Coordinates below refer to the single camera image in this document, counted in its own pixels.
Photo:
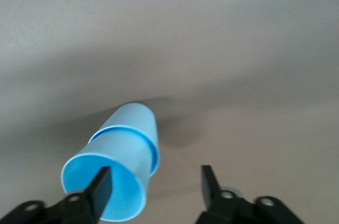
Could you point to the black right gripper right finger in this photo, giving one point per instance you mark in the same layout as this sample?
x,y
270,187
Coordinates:
x,y
225,210

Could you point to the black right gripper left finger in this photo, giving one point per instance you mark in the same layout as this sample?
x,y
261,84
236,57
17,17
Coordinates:
x,y
90,202

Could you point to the blue plastic cup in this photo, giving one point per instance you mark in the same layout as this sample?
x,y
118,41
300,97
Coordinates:
x,y
137,118
119,147

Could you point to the brown table cloth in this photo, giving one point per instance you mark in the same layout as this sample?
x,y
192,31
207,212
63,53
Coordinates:
x,y
238,49

